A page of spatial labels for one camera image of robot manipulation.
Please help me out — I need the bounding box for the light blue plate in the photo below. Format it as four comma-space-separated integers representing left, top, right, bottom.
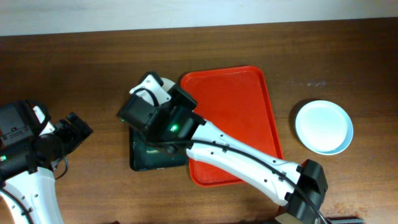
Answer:
295, 100, 354, 156

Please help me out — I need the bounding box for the white plate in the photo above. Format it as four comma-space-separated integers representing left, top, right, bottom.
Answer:
160, 77, 175, 92

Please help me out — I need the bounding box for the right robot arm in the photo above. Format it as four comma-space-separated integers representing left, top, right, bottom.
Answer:
117, 72, 328, 223

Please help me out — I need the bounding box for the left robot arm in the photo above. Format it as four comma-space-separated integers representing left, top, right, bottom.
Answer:
1, 100, 93, 223

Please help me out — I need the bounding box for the black plastic tray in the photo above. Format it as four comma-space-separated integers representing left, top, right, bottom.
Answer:
129, 127, 188, 171

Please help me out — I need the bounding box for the red plastic tray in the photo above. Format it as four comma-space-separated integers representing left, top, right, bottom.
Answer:
180, 65, 285, 188

